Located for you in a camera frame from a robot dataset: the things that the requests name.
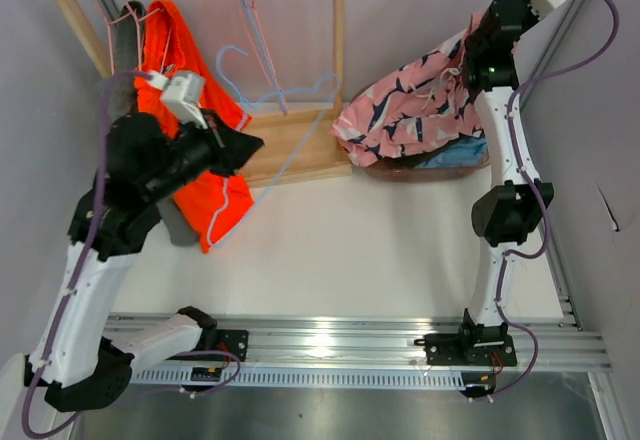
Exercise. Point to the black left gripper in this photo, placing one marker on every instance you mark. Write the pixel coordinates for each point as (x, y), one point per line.
(230, 148)

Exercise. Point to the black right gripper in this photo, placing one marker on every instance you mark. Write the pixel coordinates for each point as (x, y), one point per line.
(530, 16)

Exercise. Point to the pink navy patterned shorts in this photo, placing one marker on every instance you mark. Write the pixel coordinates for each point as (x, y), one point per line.
(417, 108)

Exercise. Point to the grey shorts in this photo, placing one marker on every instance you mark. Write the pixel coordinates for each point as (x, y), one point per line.
(140, 168)

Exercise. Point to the light blue shorts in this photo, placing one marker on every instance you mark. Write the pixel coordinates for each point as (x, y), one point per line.
(463, 152)

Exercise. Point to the pink hanger of blue shorts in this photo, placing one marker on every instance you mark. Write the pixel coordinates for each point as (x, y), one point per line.
(255, 35)

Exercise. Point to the blue hanger of olive shorts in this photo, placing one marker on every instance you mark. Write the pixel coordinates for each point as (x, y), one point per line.
(247, 5)

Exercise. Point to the pink hanger of orange shorts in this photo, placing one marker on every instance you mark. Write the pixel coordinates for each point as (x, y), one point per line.
(142, 38)

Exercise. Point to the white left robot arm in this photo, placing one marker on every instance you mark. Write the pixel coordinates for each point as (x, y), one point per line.
(79, 368)

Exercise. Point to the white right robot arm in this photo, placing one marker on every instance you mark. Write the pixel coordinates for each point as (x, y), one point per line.
(518, 200)

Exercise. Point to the wooden clothes rack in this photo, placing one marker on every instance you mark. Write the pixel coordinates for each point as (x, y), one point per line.
(298, 141)

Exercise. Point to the brown translucent plastic basket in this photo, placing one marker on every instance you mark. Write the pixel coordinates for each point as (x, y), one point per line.
(403, 169)

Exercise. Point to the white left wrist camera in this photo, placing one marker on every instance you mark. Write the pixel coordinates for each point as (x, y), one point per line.
(181, 95)

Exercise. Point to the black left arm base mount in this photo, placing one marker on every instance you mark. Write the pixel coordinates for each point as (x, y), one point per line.
(230, 342)

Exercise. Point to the aluminium mounting rail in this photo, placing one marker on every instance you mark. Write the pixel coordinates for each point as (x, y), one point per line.
(388, 343)

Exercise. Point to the slotted grey cable duct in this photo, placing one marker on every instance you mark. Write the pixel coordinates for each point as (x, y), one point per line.
(412, 378)

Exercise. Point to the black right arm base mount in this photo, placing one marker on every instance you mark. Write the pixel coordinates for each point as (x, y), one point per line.
(470, 347)

